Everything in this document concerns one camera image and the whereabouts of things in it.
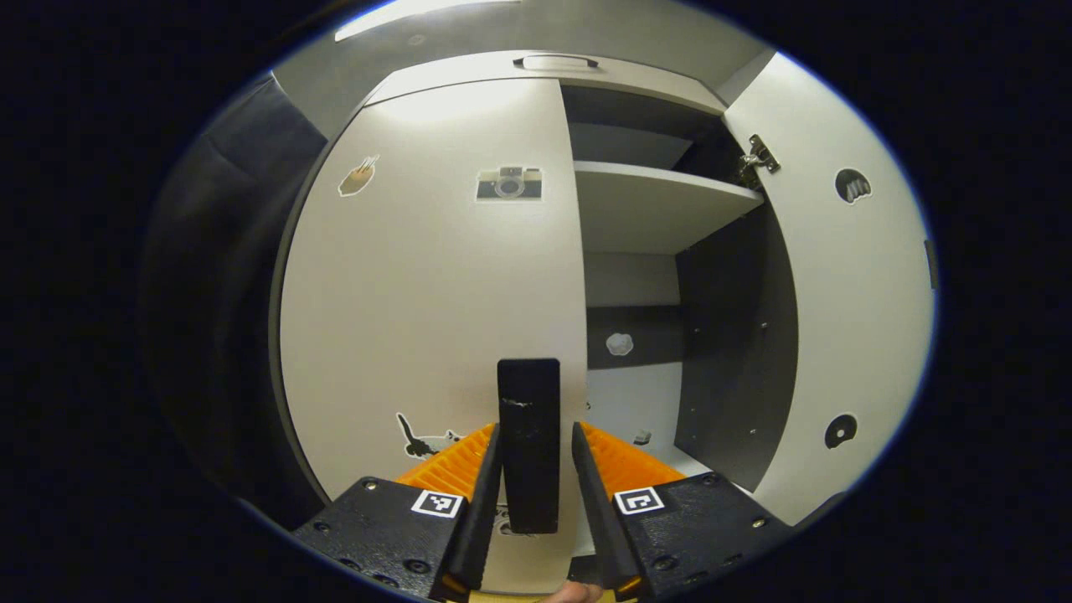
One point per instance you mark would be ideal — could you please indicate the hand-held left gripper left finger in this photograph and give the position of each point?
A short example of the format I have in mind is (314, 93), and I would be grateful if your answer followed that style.
(479, 519)

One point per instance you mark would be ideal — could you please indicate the white cabinet shelf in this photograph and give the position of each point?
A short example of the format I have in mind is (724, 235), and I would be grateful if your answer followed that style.
(653, 209)

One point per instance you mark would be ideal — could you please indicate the metal door hinge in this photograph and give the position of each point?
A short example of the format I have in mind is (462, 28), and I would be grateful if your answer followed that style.
(758, 159)

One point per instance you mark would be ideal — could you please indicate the ceiling light panel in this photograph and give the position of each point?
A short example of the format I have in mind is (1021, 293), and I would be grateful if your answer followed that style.
(419, 17)

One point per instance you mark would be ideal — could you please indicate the grey double-door shoe cabinet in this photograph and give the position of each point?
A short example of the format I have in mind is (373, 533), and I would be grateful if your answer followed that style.
(729, 335)

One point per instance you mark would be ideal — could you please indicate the black backdrop cloth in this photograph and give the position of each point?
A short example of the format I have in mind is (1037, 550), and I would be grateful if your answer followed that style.
(218, 293)

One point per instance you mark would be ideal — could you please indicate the shoe cabinet door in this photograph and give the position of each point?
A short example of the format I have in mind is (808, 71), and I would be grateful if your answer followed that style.
(419, 293)
(837, 318)

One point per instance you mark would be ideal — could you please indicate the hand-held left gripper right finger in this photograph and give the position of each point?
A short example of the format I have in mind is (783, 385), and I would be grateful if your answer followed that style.
(596, 519)

